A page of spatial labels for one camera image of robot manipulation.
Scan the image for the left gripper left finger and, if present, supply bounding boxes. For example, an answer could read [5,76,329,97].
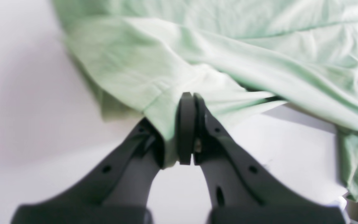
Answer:
[11,119,164,224]

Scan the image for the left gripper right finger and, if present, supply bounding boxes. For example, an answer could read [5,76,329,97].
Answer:
[176,92,346,224]

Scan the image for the green t-shirt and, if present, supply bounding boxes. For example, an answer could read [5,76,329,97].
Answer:
[52,0,358,202]

